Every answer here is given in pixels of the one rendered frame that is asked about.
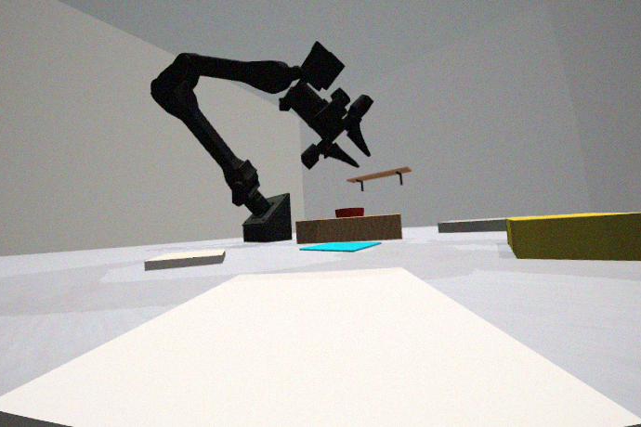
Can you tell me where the brown wooden block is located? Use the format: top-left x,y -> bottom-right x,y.
295,213 -> 402,244

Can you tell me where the cream flat block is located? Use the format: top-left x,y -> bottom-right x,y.
438,218 -> 508,233

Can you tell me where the red cup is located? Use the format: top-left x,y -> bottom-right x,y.
335,208 -> 364,218

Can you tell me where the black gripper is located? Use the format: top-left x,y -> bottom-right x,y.
301,95 -> 373,169

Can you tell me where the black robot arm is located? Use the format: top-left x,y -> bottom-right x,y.
150,41 -> 350,219

